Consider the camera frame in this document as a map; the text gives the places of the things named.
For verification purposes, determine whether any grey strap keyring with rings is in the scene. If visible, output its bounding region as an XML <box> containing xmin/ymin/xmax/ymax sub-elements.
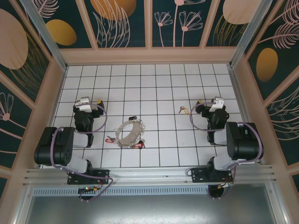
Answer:
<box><xmin>115</xmin><ymin>119</ymin><xmax>147</xmax><ymax>149</ymax></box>

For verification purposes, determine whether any connector board with LEDs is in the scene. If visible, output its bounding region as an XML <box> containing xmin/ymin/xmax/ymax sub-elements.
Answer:
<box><xmin>78</xmin><ymin>186</ymin><xmax>99</xmax><ymax>193</ymax></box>

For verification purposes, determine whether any grey metal sheet panel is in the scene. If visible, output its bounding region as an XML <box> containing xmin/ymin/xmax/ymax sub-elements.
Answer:
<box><xmin>23</xmin><ymin>195</ymin><xmax>280</xmax><ymax>224</ymax></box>

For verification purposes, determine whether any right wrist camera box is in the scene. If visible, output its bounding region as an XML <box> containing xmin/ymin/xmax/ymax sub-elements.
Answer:
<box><xmin>208</xmin><ymin>96</ymin><xmax>226</xmax><ymax>113</ymax></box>

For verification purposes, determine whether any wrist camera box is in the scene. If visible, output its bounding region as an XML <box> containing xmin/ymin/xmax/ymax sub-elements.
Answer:
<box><xmin>74</xmin><ymin>96</ymin><xmax>93</xmax><ymax>112</ymax></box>
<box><xmin>208</xmin><ymin>96</ymin><xmax>226</xmax><ymax>113</ymax></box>

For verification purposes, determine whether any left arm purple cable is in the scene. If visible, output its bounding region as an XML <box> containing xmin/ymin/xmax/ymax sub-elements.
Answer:
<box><xmin>50</xmin><ymin>103</ymin><xmax>114</xmax><ymax>202</ymax></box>

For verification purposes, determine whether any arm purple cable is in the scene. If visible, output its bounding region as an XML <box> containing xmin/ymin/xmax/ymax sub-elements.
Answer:
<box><xmin>50</xmin><ymin>103</ymin><xmax>114</xmax><ymax>202</ymax></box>
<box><xmin>189</xmin><ymin>102</ymin><xmax>264</xmax><ymax>201</ymax></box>

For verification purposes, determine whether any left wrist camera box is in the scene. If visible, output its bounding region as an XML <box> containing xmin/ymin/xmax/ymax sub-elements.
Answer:
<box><xmin>74</xmin><ymin>96</ymin><xmax>93</xmax><ymax>112</ymax></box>

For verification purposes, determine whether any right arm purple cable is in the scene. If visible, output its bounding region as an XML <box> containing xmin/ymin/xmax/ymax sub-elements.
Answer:
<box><xmin>189</xmin><ymin>102</ymin><xmax>264</xmax><ymax>201</ymax></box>

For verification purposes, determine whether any aluminium side rail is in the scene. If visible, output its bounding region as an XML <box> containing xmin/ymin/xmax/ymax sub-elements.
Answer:
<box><xmin>227</xmin><ymin>64</ymin><xmax>264</xmax><ymax>165</ymax></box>

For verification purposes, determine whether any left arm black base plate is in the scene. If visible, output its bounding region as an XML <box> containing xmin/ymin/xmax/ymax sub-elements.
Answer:
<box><xmin>67</xmin><ymin>169</ymin><xmax>110</xmax><ymax>185</ymax></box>

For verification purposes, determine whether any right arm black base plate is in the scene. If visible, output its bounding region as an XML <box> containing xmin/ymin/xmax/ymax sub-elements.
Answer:
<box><xmin>190</xmin><ymin>167</ymin><xmax>234</xmax><ymax>184</ymax></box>

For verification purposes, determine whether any aluminium mounting rail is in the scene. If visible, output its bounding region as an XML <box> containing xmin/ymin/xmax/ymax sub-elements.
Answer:
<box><xmin>22</xmin><ymin>164</ymin><xmax>277</xmax><ymax>187</ymax></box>

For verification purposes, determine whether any aluminium frame post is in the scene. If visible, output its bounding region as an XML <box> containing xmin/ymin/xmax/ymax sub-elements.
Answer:
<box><xmin>228</xmin><ymin>0</ymin><xmax>281</xmax><ymax>69</ymax></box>
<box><xmin>20</xmin><ymin>0</ymin><xmax>69</xmax><ymax>70</ymax></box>

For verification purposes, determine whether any slotted grey cable duct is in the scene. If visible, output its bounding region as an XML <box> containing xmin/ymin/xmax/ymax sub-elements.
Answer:
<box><xmin>32</xmin><ymin>188</ymin><xmax>211</xmax><ymax>196</ymax></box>

